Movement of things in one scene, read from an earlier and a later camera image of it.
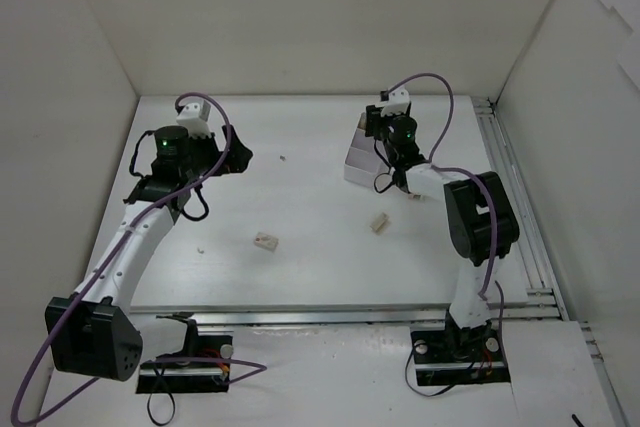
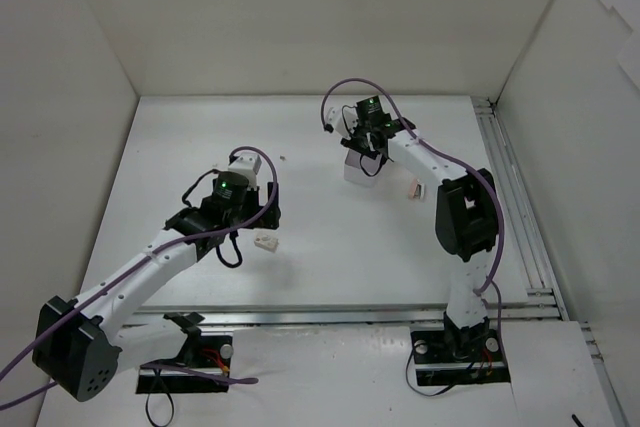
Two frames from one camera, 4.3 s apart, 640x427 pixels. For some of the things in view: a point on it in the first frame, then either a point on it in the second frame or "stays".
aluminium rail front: [335, 315] stays
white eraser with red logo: [266, 241] stays
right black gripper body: [375, 121] → [360, 142]
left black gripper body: [218, 150] → [265, 202]
